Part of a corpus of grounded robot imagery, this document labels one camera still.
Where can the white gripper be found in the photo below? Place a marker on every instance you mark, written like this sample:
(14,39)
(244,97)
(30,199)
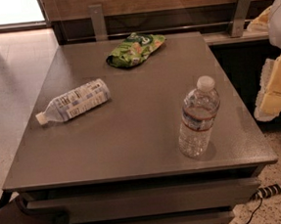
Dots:
(280,23)

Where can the clear water bottle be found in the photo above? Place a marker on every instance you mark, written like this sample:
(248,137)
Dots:
(200,108)

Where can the green rice chip bag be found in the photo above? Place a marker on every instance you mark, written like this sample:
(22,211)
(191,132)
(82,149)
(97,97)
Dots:
(135,49)

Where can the labelled bottle lying down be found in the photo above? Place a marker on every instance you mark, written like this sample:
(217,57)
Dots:
(75,102)

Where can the white power strip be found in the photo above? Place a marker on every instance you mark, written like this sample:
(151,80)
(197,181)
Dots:
(267,192)

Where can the grey drawer cabinet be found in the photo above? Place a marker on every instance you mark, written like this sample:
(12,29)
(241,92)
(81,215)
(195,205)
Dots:
(121,163)

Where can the right metal wall bracket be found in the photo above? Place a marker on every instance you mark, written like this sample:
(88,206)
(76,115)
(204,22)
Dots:
(236,26)

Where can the metal wall bracket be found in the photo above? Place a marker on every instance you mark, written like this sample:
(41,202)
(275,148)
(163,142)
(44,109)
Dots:
(98,20)
(236,26)

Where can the left metal wall bracket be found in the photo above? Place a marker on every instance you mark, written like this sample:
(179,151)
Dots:
(98,20)

